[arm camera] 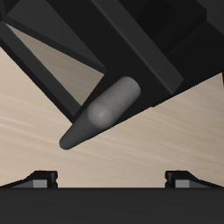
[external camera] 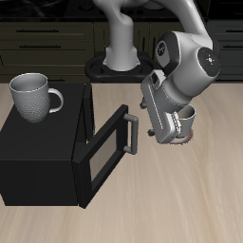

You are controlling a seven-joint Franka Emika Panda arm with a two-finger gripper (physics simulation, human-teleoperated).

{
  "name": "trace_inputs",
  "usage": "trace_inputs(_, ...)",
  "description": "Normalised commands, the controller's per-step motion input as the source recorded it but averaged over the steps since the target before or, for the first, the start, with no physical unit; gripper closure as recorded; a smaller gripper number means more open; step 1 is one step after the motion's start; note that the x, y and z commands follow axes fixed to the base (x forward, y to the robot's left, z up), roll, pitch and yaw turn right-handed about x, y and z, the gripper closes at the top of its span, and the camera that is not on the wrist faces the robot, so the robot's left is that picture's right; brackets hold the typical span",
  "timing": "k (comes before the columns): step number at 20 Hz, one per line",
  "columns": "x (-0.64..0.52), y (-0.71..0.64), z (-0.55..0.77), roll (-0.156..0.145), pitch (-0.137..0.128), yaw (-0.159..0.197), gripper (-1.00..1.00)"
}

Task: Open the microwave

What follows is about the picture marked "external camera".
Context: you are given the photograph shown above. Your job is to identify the grey microwave door handle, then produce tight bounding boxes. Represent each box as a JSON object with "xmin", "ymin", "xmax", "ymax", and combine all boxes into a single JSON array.
[{"xmin": 122, "ymin": 113, "xmax": 140, "ymax": 156}]

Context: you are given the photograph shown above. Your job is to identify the plain white mug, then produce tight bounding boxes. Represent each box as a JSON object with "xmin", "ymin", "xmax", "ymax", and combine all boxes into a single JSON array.
[{"xmin": 175, "ymin": 104, "xmax": 197, "ymax": 140}]

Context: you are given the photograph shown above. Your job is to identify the dark kitchen cupboards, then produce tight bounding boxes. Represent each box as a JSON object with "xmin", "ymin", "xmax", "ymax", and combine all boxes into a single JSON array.
[{"xmin": 0, "ymin": 0, "xmax": 243, "ymax": 84}]

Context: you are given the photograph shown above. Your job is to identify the white dotted mug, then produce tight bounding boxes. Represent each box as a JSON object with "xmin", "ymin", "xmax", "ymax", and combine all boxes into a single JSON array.
[{"xmin": 8, "ymin": 72, "xmax": 65, "ymax": 124}]

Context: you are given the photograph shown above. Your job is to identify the brown rimmed plate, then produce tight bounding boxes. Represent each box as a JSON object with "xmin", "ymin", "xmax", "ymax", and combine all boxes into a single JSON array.
[{"xmin": 169, "ymin": 130, "xmax": 195, "ymax": 147}]

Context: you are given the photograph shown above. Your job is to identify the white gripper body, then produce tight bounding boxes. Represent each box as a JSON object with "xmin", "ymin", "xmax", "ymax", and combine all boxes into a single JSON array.
[{"xmin": 140, "ymin": 76, "xmax": 182, "ymax": 145}]

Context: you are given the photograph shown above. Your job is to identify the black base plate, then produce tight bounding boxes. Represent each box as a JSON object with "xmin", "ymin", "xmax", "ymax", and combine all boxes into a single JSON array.
[{"xmin": 84, "ymin": 50, "xmax": 158, "ymax": 84}]

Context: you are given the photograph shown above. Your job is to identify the black microwave oven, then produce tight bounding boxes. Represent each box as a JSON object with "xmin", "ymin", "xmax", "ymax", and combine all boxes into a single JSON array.
[{"xmin": 0, "ymin": 82, "xmax": 140, "ymax": 210}]

